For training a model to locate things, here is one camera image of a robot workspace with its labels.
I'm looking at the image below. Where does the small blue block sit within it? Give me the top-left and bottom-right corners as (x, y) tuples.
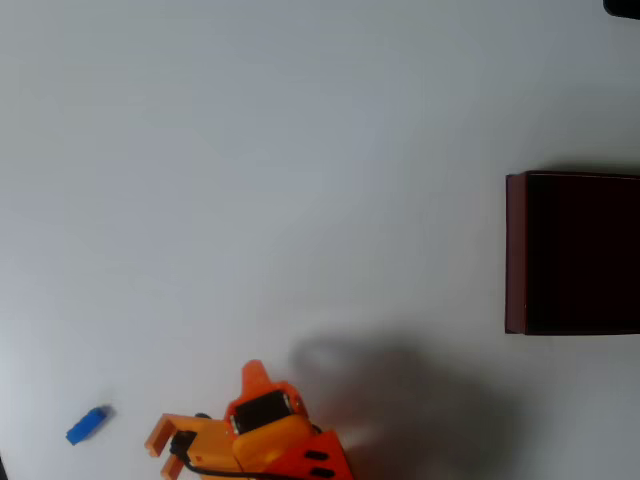
(65, 405), (113, 446)

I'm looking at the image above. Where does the dark red box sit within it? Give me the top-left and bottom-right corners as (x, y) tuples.
(504, 170), (640, 337)

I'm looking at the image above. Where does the black object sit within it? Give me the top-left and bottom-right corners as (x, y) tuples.
(602, 0), (640, 21)

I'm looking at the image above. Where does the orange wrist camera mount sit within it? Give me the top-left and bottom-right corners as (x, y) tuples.
(144, 412), (242, 480)

